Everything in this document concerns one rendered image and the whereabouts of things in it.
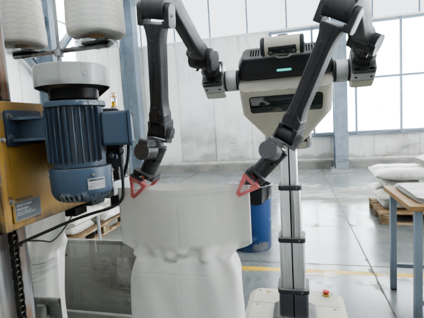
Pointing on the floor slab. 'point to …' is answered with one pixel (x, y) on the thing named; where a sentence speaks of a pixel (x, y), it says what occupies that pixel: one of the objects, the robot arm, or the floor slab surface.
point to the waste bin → (259, 217)
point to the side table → (395, 195)
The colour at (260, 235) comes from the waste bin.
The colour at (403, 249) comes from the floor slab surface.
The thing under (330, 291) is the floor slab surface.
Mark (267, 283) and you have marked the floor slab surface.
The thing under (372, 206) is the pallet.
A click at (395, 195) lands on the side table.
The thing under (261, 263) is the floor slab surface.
